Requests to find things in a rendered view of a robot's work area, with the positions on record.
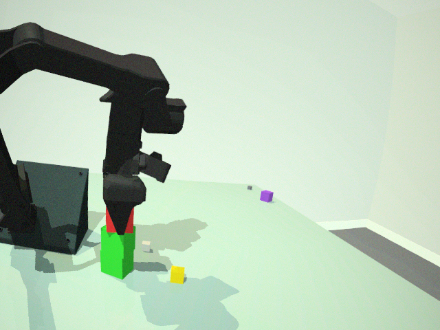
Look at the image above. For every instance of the purple cube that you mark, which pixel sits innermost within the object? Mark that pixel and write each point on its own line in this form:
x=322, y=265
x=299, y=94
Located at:
x=266, y=196

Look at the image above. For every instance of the red block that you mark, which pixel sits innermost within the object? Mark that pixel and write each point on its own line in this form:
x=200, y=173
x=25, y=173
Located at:
x=110, y=227

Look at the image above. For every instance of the yellow block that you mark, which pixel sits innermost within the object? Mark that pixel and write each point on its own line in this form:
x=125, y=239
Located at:
x=177, y=274

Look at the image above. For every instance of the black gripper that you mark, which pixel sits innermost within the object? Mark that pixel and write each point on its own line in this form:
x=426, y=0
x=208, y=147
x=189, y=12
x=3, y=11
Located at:
x=121, y=190

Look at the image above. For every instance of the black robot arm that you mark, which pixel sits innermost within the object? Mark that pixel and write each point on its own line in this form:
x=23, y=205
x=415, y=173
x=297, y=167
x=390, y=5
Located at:
x=137, y=92

